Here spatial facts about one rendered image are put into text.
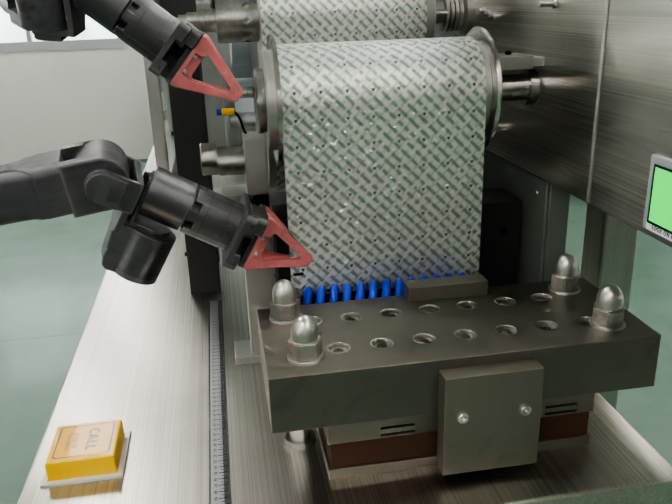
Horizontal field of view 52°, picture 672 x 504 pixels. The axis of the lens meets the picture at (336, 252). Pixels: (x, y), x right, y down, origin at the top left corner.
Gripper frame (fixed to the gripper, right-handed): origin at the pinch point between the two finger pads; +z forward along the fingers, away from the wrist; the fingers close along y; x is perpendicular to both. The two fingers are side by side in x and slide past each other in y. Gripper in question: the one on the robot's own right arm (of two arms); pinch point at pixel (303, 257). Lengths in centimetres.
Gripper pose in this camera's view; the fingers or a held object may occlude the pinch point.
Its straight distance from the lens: 82.7
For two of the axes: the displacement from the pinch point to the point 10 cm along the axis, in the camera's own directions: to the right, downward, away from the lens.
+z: 8.7, 3.9, 3.0
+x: 4.6, -8.6, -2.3
